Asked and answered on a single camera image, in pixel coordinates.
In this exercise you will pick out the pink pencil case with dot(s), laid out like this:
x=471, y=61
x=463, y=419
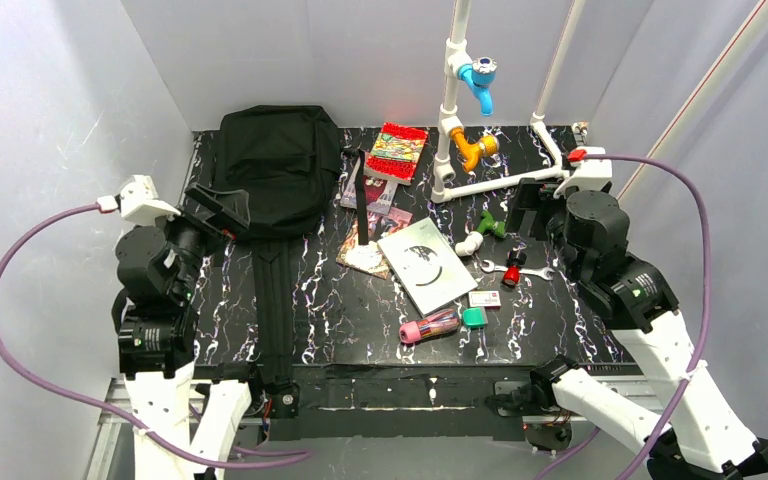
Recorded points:
x=436, y=324

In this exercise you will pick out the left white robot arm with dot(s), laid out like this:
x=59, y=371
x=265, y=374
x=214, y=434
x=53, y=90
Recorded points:
x=187, y=429

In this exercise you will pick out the red patterned book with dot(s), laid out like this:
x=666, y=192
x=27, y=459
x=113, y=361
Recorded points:
x=395, y=153

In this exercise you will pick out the purple white thin book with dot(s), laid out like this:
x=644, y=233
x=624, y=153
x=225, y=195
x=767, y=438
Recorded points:
x=379, y=193

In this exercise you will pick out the teal eraser block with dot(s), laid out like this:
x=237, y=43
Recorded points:
x=475, y=317

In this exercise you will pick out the blue plastic faucet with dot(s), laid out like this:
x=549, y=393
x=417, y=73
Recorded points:
x=478, y=76

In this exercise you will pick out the orange plastic pipe fitting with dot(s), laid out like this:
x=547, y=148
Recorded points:
x=472, y=153

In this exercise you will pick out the black student backpack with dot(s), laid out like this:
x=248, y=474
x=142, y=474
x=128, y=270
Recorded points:
x=287, y=158

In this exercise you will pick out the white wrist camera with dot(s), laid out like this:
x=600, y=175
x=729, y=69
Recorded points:
x=138, y=202
x=580, y=174

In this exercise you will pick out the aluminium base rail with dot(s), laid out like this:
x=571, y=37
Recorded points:
x=413, y=401

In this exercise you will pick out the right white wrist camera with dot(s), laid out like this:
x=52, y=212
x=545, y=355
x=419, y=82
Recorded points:
x=580, y=174

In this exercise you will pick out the white Great Gatsby book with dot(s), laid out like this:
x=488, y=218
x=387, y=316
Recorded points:
x=426, y=266

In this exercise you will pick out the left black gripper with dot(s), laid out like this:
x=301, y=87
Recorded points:
x=210, y=216

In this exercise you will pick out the green white pipe fitting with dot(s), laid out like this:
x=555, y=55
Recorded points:
x=488, y=225

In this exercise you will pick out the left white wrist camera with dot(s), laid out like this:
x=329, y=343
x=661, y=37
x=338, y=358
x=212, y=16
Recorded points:
x=138, y=202

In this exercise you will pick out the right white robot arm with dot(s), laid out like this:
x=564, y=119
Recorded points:
x=698, y=436

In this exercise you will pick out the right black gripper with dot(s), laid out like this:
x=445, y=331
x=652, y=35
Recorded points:
x=537, y=206

